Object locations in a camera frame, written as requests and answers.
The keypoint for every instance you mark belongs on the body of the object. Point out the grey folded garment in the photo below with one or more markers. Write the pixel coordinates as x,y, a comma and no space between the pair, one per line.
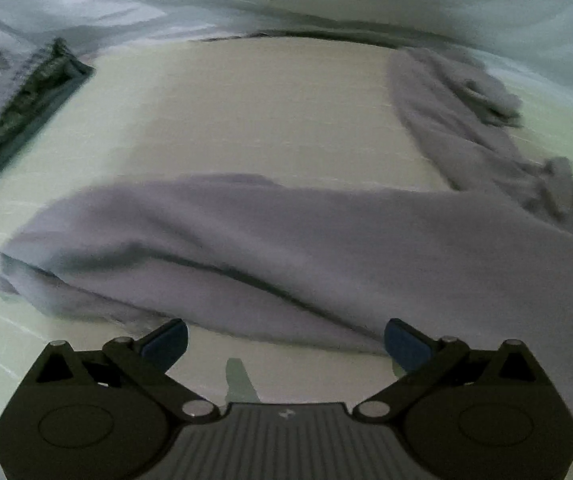
1,97

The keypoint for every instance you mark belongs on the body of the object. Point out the light green gridded mat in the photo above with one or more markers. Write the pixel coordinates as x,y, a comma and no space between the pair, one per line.
266,125

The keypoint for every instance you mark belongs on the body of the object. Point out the grey pants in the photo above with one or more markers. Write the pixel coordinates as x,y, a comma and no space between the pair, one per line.
276,250

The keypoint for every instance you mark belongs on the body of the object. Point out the folded dark grey towels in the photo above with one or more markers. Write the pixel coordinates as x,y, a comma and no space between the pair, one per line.
41,92

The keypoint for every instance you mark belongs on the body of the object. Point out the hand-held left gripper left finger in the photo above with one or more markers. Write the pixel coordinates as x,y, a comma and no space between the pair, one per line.
169,344

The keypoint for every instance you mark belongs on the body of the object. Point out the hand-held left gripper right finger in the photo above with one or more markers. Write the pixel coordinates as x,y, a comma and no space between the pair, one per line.
405,346

